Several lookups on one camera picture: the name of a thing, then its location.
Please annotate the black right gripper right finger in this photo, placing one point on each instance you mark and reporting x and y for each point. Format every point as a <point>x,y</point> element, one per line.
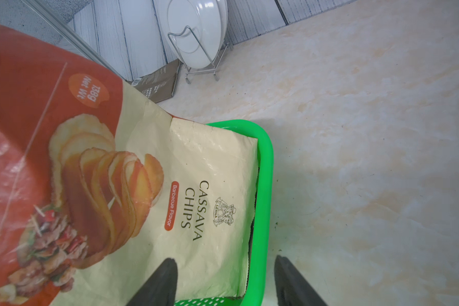
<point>292,288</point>

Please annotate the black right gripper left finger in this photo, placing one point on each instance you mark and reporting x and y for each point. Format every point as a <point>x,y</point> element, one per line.
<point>160,288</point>

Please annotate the cassava chips bag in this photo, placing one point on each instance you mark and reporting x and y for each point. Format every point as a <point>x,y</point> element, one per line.
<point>99,185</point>

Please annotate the green plastic basket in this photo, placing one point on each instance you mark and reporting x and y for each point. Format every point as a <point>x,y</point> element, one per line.
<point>260,240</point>

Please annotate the olive brown Lerna bag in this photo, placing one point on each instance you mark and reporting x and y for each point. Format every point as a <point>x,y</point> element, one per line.
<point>161,84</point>

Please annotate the white plate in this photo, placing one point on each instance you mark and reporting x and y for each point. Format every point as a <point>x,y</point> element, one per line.
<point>208,18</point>

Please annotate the wire plate stand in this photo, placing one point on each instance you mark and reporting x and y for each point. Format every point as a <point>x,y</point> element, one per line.
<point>199,61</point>

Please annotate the metal corner post left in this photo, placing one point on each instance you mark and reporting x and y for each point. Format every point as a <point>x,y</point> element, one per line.
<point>93,29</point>

